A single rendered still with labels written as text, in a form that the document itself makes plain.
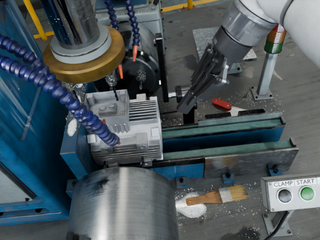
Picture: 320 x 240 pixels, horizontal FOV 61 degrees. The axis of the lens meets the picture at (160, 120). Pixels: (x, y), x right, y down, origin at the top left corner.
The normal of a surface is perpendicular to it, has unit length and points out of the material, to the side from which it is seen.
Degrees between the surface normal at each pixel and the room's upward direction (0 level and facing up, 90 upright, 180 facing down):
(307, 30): 81
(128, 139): 0
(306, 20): 73
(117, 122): 90
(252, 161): 90
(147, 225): 32
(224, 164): 90
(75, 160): 90
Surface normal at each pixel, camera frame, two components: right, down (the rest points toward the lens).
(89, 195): -0.50, -0.54
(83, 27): 0.60, 0.58
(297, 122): -0.10, -0.64
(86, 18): 0.79, 0.42
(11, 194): 0.06, 0.77
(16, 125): 0.99, -0.11
